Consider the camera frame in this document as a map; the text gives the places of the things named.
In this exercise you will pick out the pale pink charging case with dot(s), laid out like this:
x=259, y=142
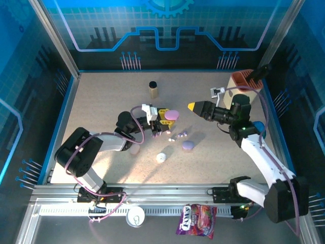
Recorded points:
x=134, y=150

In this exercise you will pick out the blue topped plastic cup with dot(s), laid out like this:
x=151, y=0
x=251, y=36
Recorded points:
x=260, y=127

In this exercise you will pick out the aluminium table rail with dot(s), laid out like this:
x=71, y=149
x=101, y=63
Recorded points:
x=165, y=193

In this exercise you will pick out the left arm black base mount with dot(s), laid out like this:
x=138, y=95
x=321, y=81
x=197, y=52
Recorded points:
x=111, y=191

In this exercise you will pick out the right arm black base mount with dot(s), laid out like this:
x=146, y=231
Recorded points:
x=221, y=195

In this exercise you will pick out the white round tin lid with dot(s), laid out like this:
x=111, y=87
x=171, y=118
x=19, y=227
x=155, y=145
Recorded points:
x=135, y=216

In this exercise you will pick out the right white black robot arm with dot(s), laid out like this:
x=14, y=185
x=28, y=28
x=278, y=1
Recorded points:
x=264, y=160

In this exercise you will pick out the beige bottle black cap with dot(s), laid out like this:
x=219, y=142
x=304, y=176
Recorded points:
x=153, y=90

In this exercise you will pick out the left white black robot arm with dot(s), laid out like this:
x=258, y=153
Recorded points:
x=76, y=152

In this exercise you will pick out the purple earbud charging case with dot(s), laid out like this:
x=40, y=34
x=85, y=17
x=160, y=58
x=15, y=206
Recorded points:
x=188, y=145

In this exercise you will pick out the white round charging case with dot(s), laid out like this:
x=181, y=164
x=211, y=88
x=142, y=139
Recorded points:
x=161, y=157

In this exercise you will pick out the lilac pink charging case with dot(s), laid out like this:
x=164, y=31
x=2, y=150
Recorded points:
x=172, y=115

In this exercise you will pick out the purple candy bag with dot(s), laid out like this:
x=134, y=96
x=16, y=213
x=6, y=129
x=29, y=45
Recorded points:
x=196, y=219

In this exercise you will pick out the aluminium frame post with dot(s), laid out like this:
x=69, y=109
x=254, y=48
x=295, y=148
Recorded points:
x=59, y=43
x=279, y=38

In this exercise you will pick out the beige knife block orange top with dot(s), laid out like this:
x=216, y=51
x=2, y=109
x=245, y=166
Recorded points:
x=238, y=77

